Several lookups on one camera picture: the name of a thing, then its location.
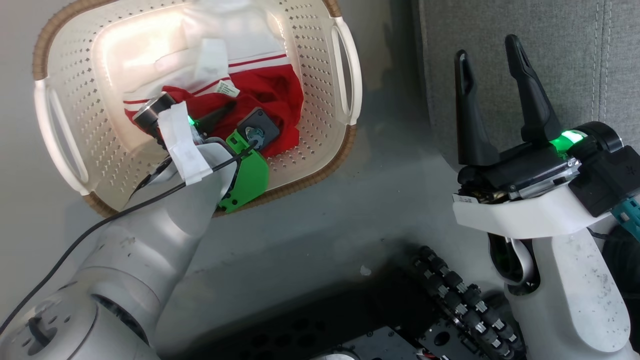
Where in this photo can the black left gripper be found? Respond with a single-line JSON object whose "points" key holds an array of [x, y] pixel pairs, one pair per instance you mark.
{"points": [[152, 112]]}

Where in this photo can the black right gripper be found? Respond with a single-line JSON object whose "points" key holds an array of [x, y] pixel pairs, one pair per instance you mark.
{"points": [[525, 167]]}

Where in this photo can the red garment with white trim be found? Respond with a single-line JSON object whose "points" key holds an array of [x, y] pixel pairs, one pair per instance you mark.
{"points": [[272, 90]]}

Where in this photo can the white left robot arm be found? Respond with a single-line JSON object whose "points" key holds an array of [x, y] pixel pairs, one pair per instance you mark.
{"points": [[150, 235]]}

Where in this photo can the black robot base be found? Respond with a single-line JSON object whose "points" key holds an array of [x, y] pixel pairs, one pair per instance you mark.
{"points": [[325, 325]]}

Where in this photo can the grey fabric sofa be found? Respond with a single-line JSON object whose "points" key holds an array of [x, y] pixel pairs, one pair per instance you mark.
{"points": [[575, 60]]}

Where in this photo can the white tape wrap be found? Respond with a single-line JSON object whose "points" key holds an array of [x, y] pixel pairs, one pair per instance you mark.
{"points": [[182, 145]]}

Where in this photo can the white garment with red stripes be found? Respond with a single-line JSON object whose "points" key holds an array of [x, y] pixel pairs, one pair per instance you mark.
{"points": [[235, 35]]}

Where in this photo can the white perforated laundry basket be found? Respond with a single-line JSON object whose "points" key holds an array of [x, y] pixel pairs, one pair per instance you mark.
{"points": [[100, 65]]}

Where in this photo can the small white floor scrap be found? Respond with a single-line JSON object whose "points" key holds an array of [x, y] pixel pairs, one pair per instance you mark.
{"points": [[365, 270]]}

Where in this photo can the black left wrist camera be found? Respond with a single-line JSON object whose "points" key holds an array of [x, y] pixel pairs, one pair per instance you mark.
{"points": [[265, 125]]}

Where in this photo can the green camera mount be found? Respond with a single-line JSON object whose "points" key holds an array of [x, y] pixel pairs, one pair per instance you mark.
{"points": [[250, 180]]}

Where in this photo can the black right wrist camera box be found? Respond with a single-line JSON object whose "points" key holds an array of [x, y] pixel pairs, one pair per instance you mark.
{"points": [[605, 180]]}

